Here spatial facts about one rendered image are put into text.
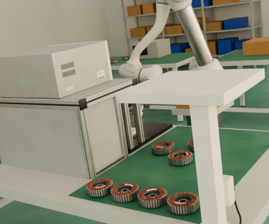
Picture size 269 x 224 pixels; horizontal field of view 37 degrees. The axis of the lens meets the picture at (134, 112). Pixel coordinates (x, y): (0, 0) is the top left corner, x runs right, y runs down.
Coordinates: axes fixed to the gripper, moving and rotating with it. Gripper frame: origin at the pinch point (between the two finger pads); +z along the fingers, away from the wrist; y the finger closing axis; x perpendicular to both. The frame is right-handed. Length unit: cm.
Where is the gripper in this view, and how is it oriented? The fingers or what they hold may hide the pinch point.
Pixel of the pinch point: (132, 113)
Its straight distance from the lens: 247.3
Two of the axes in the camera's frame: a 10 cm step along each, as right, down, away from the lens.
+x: -4.0, -6.9, -6.1
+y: -8.2, -0.3, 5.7
